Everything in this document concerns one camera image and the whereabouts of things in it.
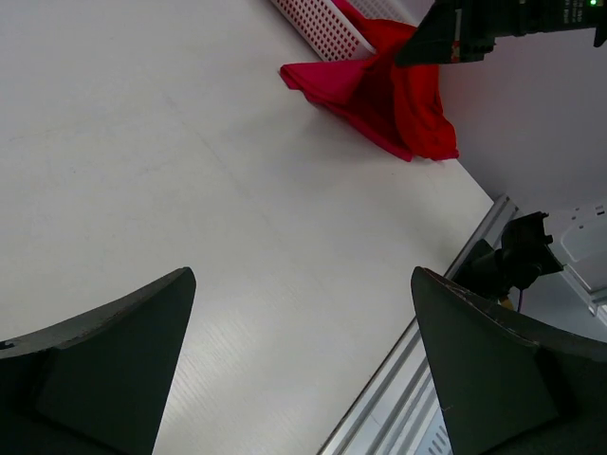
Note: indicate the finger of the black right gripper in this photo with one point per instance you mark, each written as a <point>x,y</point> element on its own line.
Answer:
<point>448,34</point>

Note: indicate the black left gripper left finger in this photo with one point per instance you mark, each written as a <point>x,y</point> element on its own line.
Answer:
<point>97,383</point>

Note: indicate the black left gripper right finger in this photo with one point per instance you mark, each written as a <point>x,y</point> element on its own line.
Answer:
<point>507,383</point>

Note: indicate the red t shirt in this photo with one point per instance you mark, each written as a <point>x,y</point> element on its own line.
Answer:
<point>400,108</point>

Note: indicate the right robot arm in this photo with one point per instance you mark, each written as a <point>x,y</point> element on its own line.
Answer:
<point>517,18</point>

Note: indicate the pink t shirt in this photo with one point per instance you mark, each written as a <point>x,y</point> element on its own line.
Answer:
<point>327,80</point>

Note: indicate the white perforated plastic basket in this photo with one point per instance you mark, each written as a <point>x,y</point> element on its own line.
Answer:
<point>330,33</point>

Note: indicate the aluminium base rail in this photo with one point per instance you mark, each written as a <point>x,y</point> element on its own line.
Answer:
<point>397,412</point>

